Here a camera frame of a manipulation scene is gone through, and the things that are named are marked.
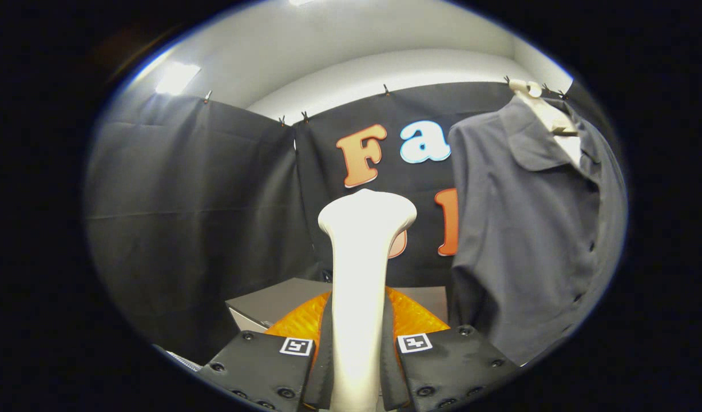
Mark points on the ceiling light strip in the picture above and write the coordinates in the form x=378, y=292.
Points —
x=177, y=77

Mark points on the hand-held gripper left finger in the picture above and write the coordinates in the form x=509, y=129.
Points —
x=319, y=377

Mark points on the cream garment hanger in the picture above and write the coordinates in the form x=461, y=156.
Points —
x=548, y=111

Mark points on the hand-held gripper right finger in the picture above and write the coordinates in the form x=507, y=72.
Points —
x=393, y=377

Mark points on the row of black cloth clips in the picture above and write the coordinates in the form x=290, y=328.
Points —
x=281, y=120

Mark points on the grey and white drawer cabinet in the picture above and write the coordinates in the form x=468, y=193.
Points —
x=282, y=297

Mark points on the grey button-up shirt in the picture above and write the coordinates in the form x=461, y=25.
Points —
x=528, y=240

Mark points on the white garment steamer head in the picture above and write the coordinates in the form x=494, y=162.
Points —
x=359, y=257

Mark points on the ceiling light panel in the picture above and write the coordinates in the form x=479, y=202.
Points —
x=302, y=2

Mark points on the black backdrop cloth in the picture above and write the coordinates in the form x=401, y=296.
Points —
x=202, y=229

